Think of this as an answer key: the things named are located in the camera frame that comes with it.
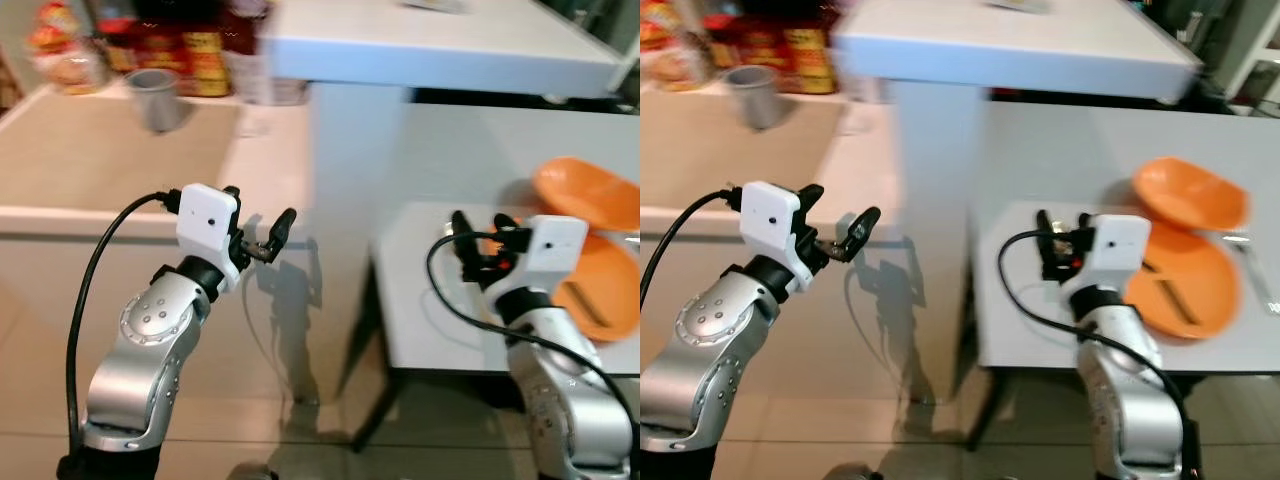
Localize deep orange plastic bowl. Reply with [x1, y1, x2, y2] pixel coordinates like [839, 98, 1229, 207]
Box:
[532, 157, 641, 234]
[1132, 156, 1250, 237]

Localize low white table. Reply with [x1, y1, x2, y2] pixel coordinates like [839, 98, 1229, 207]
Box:
[972, 200, 1280, 375]
[370, 200, 641, 377]

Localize dark chopstick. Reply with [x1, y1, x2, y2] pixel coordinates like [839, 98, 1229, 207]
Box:
[1143, 260, 1203, 327]
[568, 283, 608, 328]

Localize grey plastic cup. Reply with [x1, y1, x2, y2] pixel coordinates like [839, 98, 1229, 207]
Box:
[127, 68, 187, 134]
[724, 65, 784, 132]

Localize beige counter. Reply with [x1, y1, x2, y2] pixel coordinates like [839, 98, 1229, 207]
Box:
[640, 75, 916, 401]
[0, 78, 313, 401]

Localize flat orange plastic plate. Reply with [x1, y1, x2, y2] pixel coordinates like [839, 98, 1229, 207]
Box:
[1124, 215, 1244, 342]
[550, 232, 641, 344]

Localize red snack packages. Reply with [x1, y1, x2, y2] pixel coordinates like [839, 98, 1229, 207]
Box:
[98, 0, 239, 99]
[703, 8, 839, 96]

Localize silver fork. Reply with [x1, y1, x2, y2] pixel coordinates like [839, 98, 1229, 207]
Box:
[1222, 230, 1278, 313]

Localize orange snack bag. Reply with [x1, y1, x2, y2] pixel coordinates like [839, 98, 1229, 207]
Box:
[27, 0, 109, 96]
[640, 0, 723, 93]

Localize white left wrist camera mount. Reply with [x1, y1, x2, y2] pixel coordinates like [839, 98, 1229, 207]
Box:
[176, 183, 244, 294]
[738, 180, 813, 283]

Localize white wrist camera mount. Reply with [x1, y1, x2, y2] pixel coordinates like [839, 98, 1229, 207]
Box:
[1062, 212, 1153, 296]
[487, 215, 589, 306]
[176, 183, 244, 294]
[738, 180, 813, 283]

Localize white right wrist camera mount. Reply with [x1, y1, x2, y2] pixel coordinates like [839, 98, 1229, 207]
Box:
[1062, 212, 1153, 296]
[487, 215, 589, 306]

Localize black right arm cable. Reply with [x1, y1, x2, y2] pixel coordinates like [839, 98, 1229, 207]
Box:
[997, 229, 1188, 426]
[426, 231, 641, 426]

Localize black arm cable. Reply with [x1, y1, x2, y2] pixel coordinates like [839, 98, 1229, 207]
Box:
[426, 231, 641, 426]
[65, 192, 182, 451]
[997, 229, 1188, 426]
[640, 189, 743, 306]

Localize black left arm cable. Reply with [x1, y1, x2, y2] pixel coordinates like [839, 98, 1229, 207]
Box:
[640, 189, 743, 306]
[65, 192, 182, 451]

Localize tall white pedestal table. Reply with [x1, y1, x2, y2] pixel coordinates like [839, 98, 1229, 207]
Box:
[832, 0, 1203, 401]
[260, 0, 627, 396]

